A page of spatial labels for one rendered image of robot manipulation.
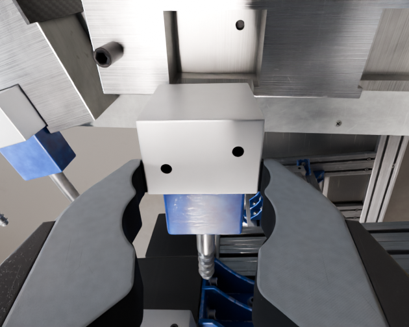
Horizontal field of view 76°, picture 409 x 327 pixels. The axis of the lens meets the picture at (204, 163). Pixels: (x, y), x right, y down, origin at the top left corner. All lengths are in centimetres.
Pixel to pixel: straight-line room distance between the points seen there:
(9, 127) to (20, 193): 161
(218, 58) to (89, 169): 134
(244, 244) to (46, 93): 40
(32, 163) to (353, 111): 30
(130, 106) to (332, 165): 87
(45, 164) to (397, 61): 27
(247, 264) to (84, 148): 110
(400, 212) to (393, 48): 151
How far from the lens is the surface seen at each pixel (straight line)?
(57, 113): 25
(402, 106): 31
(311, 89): 17
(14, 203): 194
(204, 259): 19
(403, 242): 57
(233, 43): 18
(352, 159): 108
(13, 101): 25
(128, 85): 17
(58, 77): 23
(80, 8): 27
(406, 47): 21
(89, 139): 137
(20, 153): 27
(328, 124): 29
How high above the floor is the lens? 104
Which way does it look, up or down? 55 degrees down
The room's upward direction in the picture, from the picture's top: 171 degrees counter-clockwise
